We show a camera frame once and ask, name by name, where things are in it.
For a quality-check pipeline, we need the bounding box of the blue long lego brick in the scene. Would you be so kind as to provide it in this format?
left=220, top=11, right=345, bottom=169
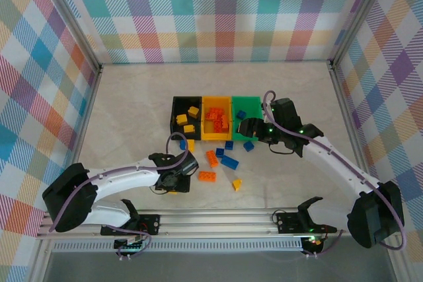
left=220, top=155, right=239, bottom=170

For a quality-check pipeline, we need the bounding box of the green plastic bin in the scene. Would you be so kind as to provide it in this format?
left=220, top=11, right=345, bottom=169
left=231, top=95, right=266, bottom=141

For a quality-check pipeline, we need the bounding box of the yellow plastic bin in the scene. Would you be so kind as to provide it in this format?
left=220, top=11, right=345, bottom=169
left=200, top=96, right=234, bottom=142

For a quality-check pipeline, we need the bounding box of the black plastic bin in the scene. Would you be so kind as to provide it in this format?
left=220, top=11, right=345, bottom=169
left=169, top=96, right=204, bottom=141

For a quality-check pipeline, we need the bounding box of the small electronics board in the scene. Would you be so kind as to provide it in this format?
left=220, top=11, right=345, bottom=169
left=303, top=235, right=327, bottom=247
left=114, top=238, right=146, bottom=254

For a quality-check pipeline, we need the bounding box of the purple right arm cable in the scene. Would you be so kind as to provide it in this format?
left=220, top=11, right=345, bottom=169
left=262, top=90, right=406, bottom=250

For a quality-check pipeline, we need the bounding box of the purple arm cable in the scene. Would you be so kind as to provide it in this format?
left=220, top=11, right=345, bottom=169
left=48, top=132, right=192, bottom=232
left=262, top=90, right=406, bottom=250

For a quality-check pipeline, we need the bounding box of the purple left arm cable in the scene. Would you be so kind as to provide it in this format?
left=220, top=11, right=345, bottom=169
left=48, top=132, right=192, bottom=232

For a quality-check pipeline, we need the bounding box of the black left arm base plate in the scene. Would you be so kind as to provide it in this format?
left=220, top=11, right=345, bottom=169
left=100, top=214, right=162, bottom=237

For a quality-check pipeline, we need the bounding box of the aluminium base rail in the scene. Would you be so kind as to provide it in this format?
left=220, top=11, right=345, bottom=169
left=35, top=209, right=346, bottom=240

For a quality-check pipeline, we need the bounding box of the aluminium side rail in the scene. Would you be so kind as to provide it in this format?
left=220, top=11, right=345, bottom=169
left=28, top=65, right=104, bottom=282
left=328, top=60, right=409, bottom=282

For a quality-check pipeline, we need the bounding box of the slotted white cable duct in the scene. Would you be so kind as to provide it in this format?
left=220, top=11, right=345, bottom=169
left=51, top=240, right=305, bottom=253

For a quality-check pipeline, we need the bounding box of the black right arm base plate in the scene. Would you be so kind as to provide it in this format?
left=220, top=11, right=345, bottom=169
left=276, top=211, right=336, bottom=235

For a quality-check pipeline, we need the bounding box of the aluminium frame post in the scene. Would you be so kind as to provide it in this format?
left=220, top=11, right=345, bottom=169
left=329, top=0, right=393, bottom=69
left=38, top=0, right=102, bottom=77

